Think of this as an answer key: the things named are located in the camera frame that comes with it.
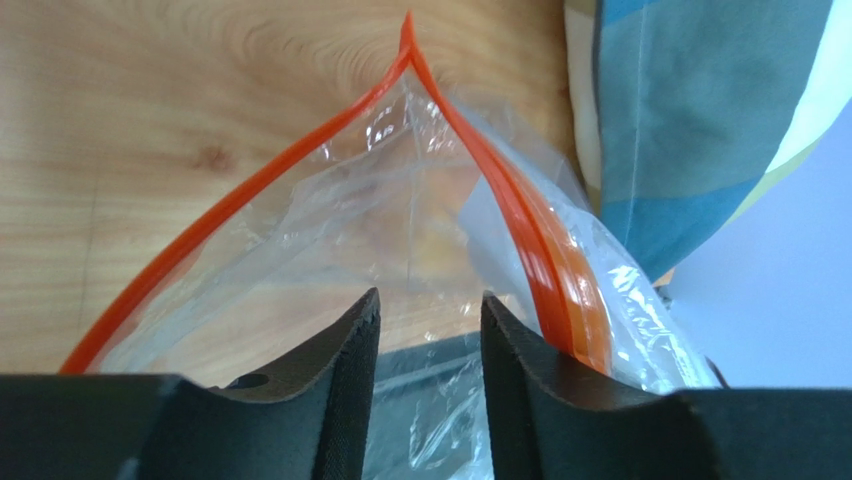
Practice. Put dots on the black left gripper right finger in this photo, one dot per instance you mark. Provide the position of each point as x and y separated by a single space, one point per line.
552 417

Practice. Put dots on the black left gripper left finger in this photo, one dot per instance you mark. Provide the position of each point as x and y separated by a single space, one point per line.
304 415

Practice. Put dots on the clear orange zip top bag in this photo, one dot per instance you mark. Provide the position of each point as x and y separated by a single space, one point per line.
432 203

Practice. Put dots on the blue beige checkered pillow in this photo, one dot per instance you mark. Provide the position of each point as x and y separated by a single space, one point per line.
686 112

